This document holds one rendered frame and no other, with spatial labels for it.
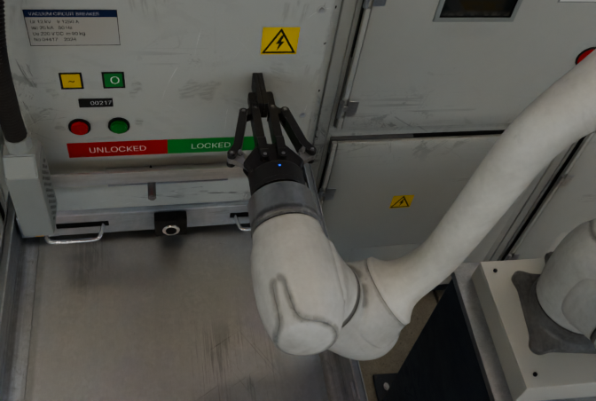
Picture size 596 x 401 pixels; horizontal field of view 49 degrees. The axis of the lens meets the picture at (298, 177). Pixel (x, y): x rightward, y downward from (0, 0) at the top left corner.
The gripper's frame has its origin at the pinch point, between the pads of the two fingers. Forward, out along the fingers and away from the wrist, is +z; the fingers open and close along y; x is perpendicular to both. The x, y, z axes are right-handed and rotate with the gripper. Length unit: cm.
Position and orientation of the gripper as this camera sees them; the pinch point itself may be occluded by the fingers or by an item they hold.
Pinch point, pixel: (259, 94)
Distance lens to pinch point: 100.3
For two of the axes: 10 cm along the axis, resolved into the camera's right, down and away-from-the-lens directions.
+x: 1.2, -6.5, -7.5
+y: 9.8, -0.5, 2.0
